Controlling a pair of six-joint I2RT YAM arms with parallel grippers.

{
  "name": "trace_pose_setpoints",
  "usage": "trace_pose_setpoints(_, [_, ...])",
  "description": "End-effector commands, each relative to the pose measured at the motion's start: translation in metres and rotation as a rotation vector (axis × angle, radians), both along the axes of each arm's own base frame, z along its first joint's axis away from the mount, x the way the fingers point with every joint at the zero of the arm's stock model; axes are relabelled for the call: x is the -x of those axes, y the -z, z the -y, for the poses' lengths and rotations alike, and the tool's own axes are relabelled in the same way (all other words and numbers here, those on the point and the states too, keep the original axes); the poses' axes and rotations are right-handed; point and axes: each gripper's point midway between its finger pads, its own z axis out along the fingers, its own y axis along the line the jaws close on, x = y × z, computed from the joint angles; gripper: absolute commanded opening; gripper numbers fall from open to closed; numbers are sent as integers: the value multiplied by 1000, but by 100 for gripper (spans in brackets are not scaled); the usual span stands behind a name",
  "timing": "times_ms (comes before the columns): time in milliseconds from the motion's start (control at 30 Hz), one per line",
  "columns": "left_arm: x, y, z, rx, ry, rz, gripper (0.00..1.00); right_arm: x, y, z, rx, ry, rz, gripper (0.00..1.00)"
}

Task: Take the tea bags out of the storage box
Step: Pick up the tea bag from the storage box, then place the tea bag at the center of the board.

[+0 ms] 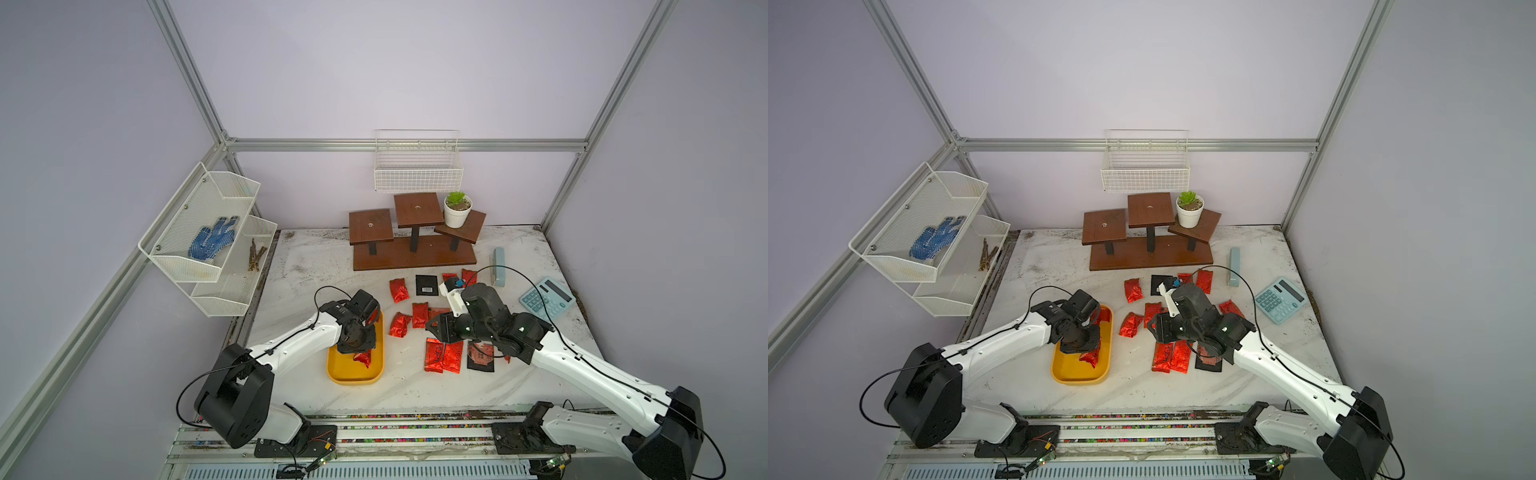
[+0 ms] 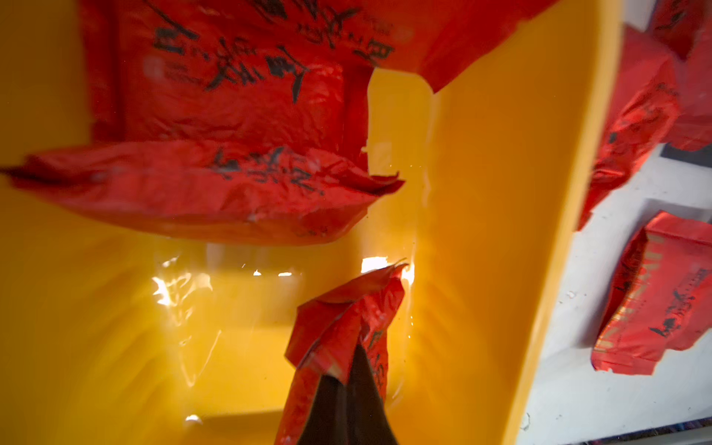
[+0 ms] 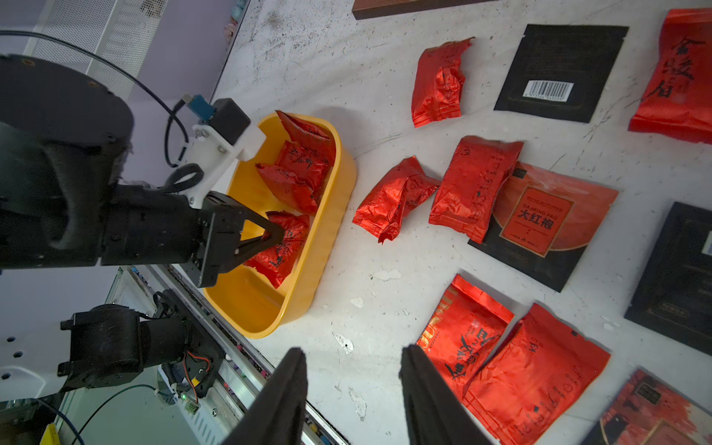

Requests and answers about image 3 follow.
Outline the red foil tea bag bottom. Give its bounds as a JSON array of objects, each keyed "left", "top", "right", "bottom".
[{"left": 244, "top": 211, "right": 311, "bottom": 289}]

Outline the black red label tea bag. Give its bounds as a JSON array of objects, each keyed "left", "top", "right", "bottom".
[{"left": 468, "top": 162, "right": 619, "bottom": 292}]

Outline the brown wooden tiered stand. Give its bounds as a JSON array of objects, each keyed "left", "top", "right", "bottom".
[{"left": 352, "top": 0, "right": 490, "bottom": 20}]

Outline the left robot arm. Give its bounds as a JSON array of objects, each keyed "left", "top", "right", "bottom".
[{"left": 1, "top": 55, "right": 284, "bottom": 287}]

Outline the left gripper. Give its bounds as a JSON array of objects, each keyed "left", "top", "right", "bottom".
[{"left": 183, "top": 192, "right": 287, "bottom": 289}]

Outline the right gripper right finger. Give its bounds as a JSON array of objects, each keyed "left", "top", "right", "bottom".
[{"left": 400, "top": 345, "right": 490, "bottom": 445}]

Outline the white mesh two-tier shelf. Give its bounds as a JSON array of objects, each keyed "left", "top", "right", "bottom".
[{"left": 24, "top": 0, "right": 168, "bottom": 100}]

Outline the red foil tea bag top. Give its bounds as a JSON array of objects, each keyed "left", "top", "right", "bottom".
[{"left": 411, "top": 37, "right": 475, "bottom": 128}]

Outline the red foil tea bags pile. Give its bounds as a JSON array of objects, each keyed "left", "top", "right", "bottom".
[{"left": 255, "top": 111, "right": 337, "bottom": 215}]

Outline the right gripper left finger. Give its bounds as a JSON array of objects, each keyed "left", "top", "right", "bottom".
[{"left": 222, "top": 348, "right": 308, "bottom": 445}]

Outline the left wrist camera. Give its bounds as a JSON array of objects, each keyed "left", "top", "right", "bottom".
[{"left": 182, "top": 95, "right": 266, "bottom": 210}]

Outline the yellow storage box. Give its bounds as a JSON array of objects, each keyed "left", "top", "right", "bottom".
[{"left": 203, "top": 113, "right": 357, "bottom": 339}]

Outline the red foil tea bag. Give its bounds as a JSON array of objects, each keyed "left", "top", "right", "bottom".
[
  {"left": 411, "top": 37, "right": 475, "bottom": 128},
  {"left": 629, "top": 7, "right": 711, "bottom": 145},
  {"left": 463, "top": 304, "right": 610, "bottom": 444},
  {"left": 244, "top": 211, "right": 311, "bottom": 289},
  {"left": 417, "top": 274, "right": 514, "bottom": 400},
  {"left": 428, "top": 135, "right": 524, "bottom": 243},
  {"left": 352, "top": 157, "right": 441, "bottom": 244}
]

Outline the black tea bag barcode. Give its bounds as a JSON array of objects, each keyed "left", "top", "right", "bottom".
[{"left": 494, "top": 24, "right": 629, "bottom": 123}]

